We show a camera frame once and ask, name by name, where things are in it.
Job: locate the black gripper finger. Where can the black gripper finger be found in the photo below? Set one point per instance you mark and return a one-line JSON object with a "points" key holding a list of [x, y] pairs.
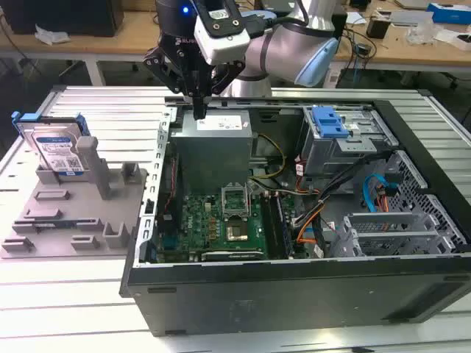
{"points": [[228, 77], [162, 62]]}

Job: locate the hard disk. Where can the hard disk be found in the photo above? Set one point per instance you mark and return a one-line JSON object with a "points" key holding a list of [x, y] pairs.
{"points": [[55, 147]]}

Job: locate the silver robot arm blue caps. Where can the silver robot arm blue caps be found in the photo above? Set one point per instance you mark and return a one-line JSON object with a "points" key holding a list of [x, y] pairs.
{"points": [[279, 48]]}

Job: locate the silver metal disk bay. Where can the silver metal disk bay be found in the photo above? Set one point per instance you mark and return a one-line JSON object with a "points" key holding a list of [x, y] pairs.
{"points": [[382, 219]]}

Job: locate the grey power supply unit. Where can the grey power supply unit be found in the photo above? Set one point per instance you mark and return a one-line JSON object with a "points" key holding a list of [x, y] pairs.
{"points": [[209, 154]]}

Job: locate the blue plastic drive latch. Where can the blue plastic drive latch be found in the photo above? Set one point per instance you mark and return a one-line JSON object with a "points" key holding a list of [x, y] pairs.
{"points": [[325, 121]]}

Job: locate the crumpled clear plastic bag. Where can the crumpled clear plastic bag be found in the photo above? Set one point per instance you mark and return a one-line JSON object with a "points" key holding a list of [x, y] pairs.
{"points": [[51, 36]]}

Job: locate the large black box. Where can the large black box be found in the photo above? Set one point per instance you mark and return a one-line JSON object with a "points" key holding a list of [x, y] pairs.
{"points": [[55, 18]]}

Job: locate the grey metal drive cage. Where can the grey metal drive cage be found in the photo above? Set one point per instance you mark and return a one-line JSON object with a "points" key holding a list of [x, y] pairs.
{"points": [[331, 158]]}

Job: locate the white paper sheet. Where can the white paper sheet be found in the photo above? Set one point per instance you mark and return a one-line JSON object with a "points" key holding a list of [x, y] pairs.
{"points": [[356, 18]]}

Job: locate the green motherboard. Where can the green motherboard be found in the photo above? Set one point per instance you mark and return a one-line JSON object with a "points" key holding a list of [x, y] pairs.
{"points": [[198, 220]]}

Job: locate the black RAM slot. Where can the black RAM slot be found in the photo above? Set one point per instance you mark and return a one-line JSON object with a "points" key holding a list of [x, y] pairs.
{"points": [[280, 226], [286, 226], [269, 226], [274, 226]]}

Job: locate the small black box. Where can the small black box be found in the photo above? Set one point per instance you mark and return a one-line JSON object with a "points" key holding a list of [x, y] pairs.
{"points": [[375, 27]]}

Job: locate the CPU socket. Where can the CPU socket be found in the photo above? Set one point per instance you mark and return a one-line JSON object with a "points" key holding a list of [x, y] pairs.
{"points": [[237, 233]]}

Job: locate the grey plastic parts rack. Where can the grey plastic parts rack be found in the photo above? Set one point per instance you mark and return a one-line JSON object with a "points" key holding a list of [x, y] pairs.
{"points": [[73, 206]]}

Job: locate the black expansion slot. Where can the black expansion slot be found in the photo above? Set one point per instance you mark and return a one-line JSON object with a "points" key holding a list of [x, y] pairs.
{"points": [[232, 255]]}

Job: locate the grey flat box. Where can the grey flat box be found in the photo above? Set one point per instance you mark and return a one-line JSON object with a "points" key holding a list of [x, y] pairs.
{"points": [[410, 17]]}

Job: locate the RAM stick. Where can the RAM stick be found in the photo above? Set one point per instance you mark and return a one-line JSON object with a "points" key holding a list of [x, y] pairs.
{"points": [[55, 223]]}

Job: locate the clear plastic packaging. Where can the clear plastic packaging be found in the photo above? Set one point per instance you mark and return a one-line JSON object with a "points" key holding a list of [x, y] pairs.
{"points": [[419, 33]]}

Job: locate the black PC case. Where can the black PC case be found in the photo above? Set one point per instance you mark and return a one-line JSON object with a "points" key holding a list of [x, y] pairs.
{"points": [[294, 294]]}

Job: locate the white open box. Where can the white open box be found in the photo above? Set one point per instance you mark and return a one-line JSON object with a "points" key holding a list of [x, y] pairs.
{"points": [[452, 38]]}

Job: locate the blue cardboard box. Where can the blue cardboard box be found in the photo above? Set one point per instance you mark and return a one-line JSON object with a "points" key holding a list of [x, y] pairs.
{"points": [[452, 14]]}

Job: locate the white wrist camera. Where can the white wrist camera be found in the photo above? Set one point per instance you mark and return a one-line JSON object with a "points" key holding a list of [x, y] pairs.
{"points": [[224, 48]]}

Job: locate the wooden desk white frame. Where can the wooden desk white frame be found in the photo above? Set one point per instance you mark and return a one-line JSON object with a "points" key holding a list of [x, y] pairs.
{"points": [[110, 40]]}

